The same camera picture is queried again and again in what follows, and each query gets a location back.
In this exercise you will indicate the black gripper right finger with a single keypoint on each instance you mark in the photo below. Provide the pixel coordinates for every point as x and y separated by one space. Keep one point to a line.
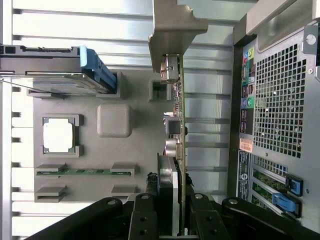
207 220

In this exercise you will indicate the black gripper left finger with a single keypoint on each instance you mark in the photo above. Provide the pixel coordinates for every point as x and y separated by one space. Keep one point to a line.
143 220

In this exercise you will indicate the green RAM stick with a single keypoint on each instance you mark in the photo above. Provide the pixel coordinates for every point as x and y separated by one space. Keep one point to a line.
82 172

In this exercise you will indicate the silver CPU chip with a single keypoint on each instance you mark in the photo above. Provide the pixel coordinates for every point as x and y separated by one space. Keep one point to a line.
58 135

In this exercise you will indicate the grey printed parts rack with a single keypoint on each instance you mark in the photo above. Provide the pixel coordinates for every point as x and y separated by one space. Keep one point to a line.
112 87

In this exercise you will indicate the dark grey open PC case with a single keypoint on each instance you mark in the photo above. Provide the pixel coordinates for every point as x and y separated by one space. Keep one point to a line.
280 100

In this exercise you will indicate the hard disk in blue caddy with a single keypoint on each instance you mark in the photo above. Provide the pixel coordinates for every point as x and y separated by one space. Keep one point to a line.
50 62

